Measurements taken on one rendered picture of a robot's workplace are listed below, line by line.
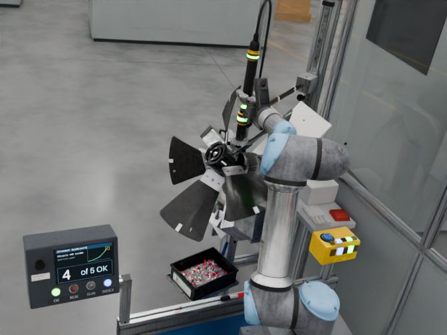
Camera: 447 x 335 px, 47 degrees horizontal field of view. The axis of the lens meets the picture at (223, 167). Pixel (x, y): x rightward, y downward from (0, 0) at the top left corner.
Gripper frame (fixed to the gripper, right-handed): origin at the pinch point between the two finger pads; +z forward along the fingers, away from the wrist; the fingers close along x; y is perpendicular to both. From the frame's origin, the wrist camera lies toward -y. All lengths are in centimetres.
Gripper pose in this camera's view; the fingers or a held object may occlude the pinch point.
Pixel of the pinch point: (243, 90)
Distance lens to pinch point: 198.3
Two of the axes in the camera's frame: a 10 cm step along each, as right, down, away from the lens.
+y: -1.3, 8.6, 4.9
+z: -3.9, -5.0, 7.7
